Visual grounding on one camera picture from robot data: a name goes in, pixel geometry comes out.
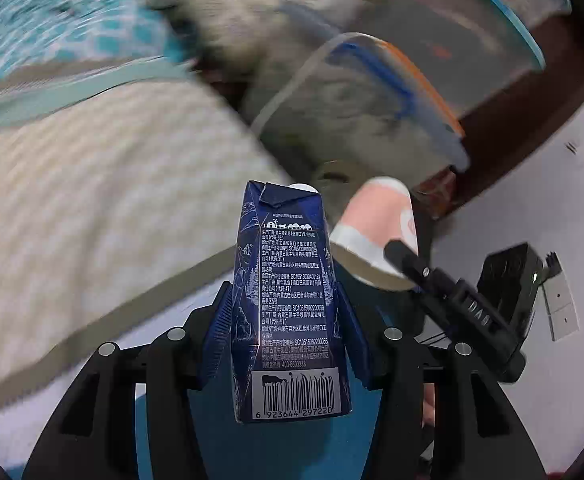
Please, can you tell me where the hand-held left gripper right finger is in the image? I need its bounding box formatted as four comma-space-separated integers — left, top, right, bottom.
334, 280, 548, 480

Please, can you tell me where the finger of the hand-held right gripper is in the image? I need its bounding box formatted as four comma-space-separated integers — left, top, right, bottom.
411, 206, 436, 270
383, 239, 465, 307

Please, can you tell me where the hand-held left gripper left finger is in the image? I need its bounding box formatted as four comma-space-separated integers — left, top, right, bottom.
22, 280, 235, 480

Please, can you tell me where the pink paper cup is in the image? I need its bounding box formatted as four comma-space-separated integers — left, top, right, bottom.
329, 176, 419, 292

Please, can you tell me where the dark blue milk carton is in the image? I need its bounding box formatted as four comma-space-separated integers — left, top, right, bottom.
229, 180, 353, 423

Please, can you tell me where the clear plastic bin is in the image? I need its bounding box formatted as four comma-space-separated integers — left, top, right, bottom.
249, 0, 573, 181

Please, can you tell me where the teal patterned sheet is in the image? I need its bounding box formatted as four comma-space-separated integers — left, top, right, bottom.
0, 0, 193, 91

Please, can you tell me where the white wall socket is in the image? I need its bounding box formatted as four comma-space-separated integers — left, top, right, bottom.
542, 252, 580, 342

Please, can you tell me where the wooden bed frame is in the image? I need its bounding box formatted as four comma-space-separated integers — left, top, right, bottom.
412, 25, 584, 221

